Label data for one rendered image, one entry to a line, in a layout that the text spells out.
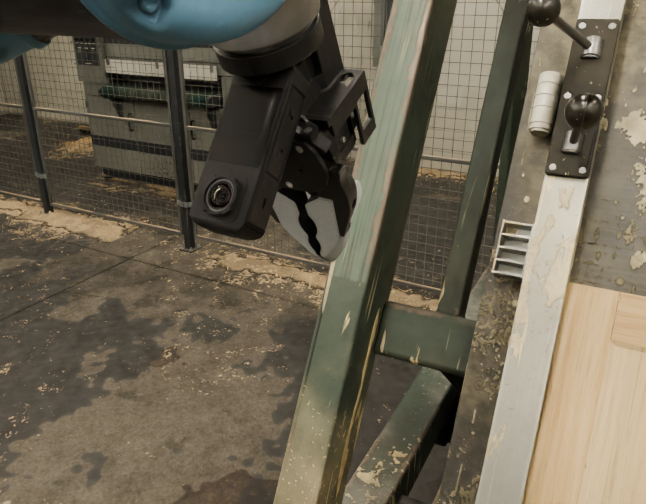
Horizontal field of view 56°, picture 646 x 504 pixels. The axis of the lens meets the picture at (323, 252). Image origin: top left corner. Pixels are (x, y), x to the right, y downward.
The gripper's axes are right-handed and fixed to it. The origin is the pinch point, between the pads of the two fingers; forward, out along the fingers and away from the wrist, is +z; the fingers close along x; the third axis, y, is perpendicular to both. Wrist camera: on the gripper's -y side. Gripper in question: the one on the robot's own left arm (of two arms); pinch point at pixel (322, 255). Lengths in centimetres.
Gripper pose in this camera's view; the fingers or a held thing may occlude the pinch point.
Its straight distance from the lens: 51.9
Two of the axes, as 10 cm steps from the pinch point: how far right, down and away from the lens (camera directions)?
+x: -8.6, -2.0, 4.6
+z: 2.3, 6.5, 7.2
